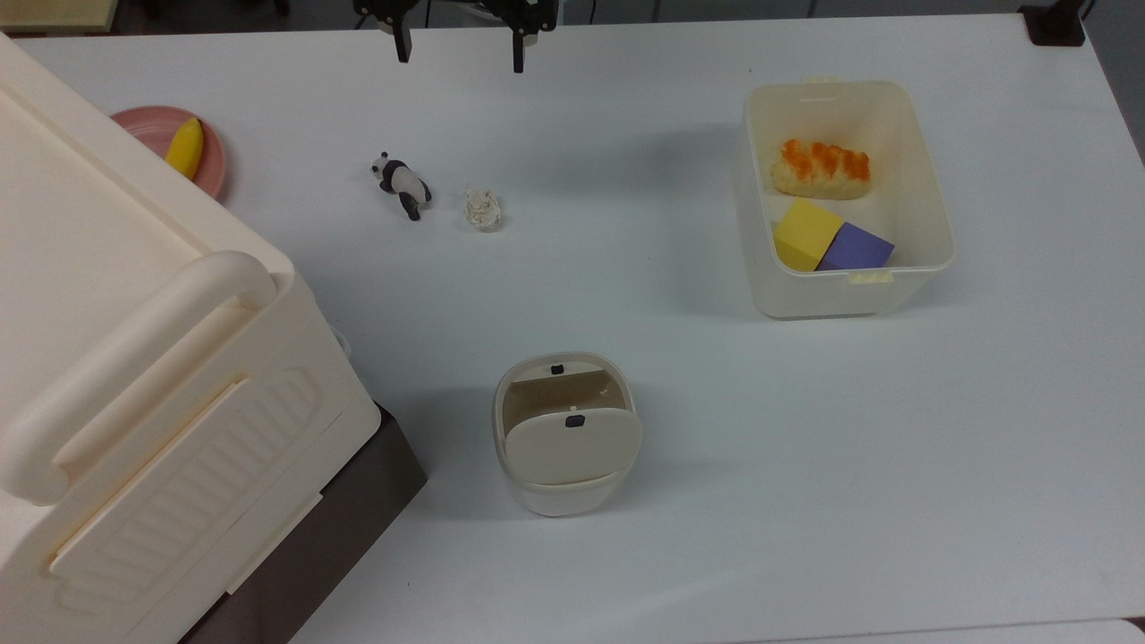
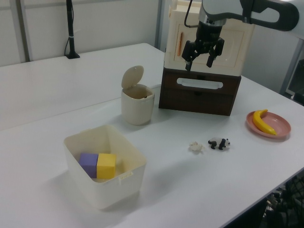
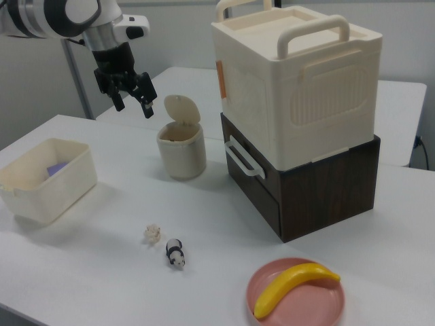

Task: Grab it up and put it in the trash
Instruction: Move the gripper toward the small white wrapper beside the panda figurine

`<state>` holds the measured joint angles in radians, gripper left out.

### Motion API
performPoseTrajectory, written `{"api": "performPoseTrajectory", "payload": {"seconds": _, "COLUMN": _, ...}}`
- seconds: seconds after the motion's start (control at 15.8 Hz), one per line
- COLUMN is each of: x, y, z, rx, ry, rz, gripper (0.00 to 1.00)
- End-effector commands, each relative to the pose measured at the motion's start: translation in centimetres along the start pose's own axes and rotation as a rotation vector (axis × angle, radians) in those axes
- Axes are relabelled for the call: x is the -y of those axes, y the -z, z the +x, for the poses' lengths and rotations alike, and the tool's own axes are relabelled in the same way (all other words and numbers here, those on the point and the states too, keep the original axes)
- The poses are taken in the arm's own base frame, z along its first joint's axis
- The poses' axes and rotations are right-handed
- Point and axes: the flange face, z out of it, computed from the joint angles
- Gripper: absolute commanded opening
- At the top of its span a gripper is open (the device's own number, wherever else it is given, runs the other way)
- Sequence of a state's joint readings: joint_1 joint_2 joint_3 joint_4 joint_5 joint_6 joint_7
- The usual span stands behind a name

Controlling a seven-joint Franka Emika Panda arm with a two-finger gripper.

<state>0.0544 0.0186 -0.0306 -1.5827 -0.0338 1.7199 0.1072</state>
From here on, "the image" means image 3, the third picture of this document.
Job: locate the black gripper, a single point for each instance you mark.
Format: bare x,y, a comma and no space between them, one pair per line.
113,61

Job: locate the small cream toy piece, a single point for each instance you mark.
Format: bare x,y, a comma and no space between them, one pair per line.
152,233

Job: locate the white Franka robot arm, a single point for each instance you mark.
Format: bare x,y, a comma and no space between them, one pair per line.
51,17

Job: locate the beige trash can with lid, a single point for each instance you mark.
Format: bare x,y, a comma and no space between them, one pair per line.
183,156

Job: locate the purple foam cube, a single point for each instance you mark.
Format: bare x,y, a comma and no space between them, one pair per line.
57,169

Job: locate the cream open plastic bin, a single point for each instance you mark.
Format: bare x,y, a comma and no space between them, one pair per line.
51,200

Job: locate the small panda toy figure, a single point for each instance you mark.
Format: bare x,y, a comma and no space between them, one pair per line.
175,253

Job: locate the dark wood drawer box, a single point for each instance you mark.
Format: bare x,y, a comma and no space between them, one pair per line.
323,200

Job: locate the yellow toy banana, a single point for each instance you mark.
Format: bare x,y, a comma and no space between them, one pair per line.
292,280

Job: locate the pink round plate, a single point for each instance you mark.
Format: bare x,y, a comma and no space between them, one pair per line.
306,305

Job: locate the grey partition post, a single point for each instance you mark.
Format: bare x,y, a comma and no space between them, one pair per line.
79,85

